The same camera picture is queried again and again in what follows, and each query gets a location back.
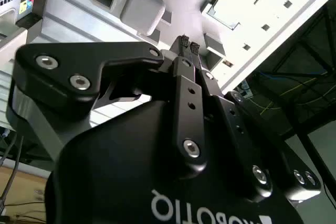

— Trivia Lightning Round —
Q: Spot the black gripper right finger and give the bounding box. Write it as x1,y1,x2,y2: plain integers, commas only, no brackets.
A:
190,41,323,203

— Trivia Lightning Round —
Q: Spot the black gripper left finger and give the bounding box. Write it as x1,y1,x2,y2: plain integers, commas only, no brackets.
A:
6,35,208,179

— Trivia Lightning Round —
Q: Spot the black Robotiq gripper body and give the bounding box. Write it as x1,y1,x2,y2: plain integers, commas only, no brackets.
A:
44,98,308,224

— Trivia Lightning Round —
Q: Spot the silver CPU with green board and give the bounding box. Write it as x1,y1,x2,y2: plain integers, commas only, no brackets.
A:
208,0,262,30

